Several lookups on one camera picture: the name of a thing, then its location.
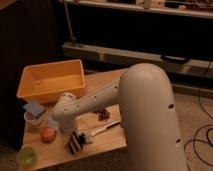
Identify striped whiteboard eraser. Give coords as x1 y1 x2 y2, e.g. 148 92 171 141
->
67 132 83 155

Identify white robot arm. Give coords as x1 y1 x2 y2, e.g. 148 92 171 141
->
52 63 187 171

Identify white paper cup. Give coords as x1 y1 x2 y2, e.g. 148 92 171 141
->
24 112 45 127

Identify green plastic cup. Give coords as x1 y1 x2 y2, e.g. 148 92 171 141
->
17 146 37 166

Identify bunch of dark grapes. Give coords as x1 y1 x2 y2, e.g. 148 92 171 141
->
94 108 110 121

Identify yellow plastic bin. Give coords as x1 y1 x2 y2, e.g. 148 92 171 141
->
17 59 86 104

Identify blue sponge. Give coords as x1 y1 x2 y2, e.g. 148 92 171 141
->
23 101 45 117

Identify orange apple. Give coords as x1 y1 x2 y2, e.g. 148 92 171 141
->
41 127 56 143

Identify upper wooden shelf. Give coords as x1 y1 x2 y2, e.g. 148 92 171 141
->
57 0 213 19

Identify grey wall shelf rail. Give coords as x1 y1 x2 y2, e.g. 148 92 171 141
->
62 42 213 79

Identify black cables on floor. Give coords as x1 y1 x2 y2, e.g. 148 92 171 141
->
183 61 213 171

